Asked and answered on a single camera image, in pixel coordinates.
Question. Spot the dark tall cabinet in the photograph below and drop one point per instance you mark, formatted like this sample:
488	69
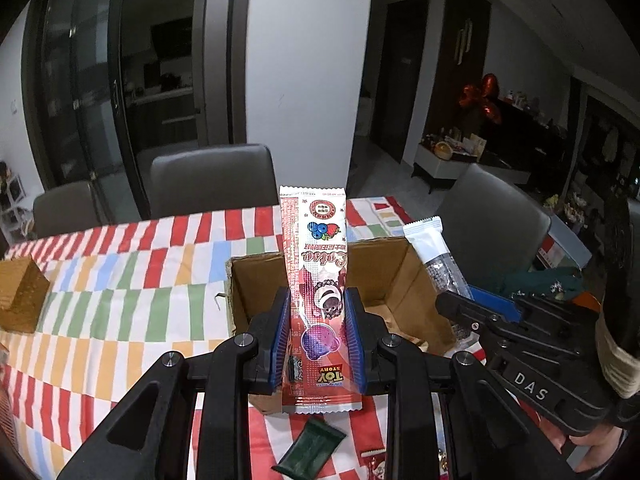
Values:
457	35

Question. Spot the striped colourful tablecloth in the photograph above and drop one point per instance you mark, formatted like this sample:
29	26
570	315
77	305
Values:
125	285

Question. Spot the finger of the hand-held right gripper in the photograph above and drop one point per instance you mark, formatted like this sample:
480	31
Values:
495	302
460	310

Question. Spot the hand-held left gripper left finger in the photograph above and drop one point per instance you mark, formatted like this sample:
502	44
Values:
280	340

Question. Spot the person's right hand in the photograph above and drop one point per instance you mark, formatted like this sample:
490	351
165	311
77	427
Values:
597	445

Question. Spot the grey dining chair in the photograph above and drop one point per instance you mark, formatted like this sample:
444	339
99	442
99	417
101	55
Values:
210	180
67	210
495	210

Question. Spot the small red snack packet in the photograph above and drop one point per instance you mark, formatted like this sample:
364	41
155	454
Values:
375	467

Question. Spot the dark interior door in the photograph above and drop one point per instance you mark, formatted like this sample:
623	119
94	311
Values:
397	75

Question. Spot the dark green snack packet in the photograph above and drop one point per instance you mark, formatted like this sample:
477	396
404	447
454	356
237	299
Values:
310	447

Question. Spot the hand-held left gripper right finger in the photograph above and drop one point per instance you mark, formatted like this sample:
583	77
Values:
356	340

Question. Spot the black sideboard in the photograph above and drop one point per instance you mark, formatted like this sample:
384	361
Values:
540	130

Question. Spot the brown cardboard box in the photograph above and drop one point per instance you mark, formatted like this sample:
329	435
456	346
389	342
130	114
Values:
380	280

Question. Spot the red and white carton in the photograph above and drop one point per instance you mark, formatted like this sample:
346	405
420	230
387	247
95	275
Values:
562	250

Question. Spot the red foil balloons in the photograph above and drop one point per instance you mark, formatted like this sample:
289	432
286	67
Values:
482	97

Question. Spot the white and clear snack packet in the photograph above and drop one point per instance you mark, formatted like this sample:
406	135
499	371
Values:
427	245

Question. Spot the sliding glass door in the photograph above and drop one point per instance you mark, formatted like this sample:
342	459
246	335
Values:
100	85

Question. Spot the dark green patterned sweater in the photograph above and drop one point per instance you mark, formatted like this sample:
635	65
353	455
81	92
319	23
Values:
545	280

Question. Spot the white shelf rack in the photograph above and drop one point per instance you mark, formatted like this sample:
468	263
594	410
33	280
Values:
12	200

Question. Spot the white low cabinet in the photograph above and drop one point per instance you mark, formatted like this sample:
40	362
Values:
440	170

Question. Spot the golden woven box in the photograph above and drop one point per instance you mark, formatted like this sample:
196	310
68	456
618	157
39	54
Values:
22	295

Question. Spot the long red snack packet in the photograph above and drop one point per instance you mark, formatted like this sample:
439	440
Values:
312	240

